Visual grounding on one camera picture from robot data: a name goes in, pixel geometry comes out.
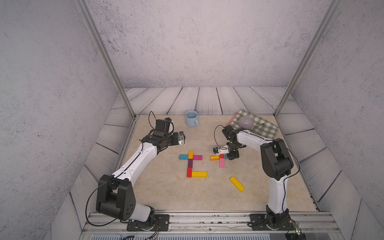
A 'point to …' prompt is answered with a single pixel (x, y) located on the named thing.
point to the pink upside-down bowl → (246, 122)
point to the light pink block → (222, 162)
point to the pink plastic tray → (232, 118)
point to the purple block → (190, 163)
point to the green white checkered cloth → (261, 126)
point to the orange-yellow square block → (190, 154)
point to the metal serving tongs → (263, 124)
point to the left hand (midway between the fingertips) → (180, 137)
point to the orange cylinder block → (214, 157)
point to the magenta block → (197, 157)
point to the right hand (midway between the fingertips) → (232, 153)
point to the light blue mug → (191, 118)
